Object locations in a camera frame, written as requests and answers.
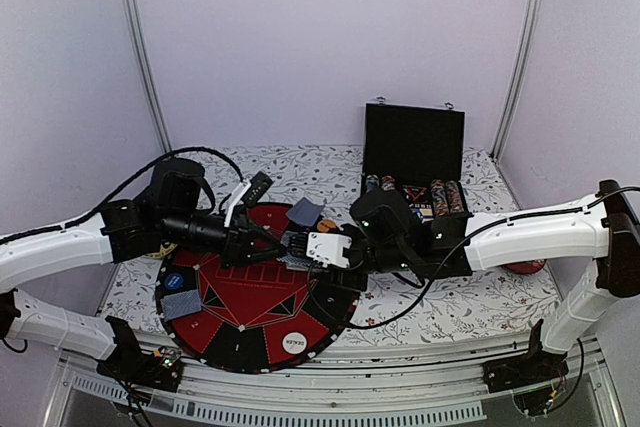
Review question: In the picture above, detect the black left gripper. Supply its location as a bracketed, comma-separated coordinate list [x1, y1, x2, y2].
[161, 209, 289, 271]

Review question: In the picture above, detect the blue checkered card deck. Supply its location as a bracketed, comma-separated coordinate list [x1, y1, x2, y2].
[277, 230, 315, 271]

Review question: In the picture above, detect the orange big blind button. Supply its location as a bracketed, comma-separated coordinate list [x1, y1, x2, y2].
[316, 219, 339, 233]

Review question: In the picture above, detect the single blue playing card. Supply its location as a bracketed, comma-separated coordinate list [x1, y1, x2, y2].
[286, 197, 324, 227]

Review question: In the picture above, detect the blue small blind button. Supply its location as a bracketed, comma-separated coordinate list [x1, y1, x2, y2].
[163, 273, 184, 291]

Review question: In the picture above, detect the white dealer button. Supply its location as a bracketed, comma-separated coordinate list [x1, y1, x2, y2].
[282, 331, 308, 355]

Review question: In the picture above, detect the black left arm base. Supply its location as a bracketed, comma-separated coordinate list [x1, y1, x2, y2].
[96, 346, 184, 393]

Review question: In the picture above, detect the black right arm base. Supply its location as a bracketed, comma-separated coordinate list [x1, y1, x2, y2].
[482, 352, 568, 393]

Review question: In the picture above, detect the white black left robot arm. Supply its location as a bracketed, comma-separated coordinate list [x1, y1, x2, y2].
[1, 147, 285, 381]

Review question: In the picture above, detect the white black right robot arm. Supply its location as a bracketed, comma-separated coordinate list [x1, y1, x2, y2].
[306, 180, 639, 383]

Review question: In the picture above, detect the boxed card deck in case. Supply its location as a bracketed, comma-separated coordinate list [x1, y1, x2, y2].
[409, 203, 434, 223]

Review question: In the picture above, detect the poker chip row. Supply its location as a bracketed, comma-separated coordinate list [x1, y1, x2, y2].
[445, 181, 466, 214]
[380, 175, 396, 191]
[430, 179, 450, 217]
[365, 174, 381, 193]

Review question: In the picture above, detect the poker chip row far left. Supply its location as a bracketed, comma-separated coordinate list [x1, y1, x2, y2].
[365, 174, 381, 193]

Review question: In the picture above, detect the round red black poker mat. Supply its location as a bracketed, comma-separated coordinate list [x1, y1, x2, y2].
[155, 202, 359, 374]

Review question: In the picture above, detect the poker chip row far right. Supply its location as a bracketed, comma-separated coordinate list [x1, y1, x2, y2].
[445, 181, 466, 214]

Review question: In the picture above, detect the woven bamboo fan mat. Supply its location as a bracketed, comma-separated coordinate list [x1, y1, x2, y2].
[146, 242, 177, 259]

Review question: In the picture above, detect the black poker chip case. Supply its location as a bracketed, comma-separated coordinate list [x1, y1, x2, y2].
[361, 103, 465, 206]

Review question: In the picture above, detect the red floral round tin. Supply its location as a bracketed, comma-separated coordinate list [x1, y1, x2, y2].
[505, 259, 546, 275]

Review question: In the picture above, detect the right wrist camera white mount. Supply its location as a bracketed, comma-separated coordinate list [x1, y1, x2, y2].
[306, 233, 352, 269]

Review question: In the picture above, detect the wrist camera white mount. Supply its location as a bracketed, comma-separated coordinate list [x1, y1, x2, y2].
[306, 233, 352, 269]
[224, 171, 273, 228]

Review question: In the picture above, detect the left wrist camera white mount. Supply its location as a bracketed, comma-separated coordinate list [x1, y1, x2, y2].
[224, 171, 273, 228]

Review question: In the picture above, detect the right aluminium corner post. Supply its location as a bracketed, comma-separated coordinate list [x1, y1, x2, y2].
[490, 0, 542, 164]

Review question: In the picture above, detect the aluminium corner post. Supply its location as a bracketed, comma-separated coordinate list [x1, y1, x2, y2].
[122, 0, 172, 153]
[490, 0, 542, 164]

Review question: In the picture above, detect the left aluminium corner post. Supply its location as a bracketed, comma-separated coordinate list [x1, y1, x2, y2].
[122, 0, 172, 153]

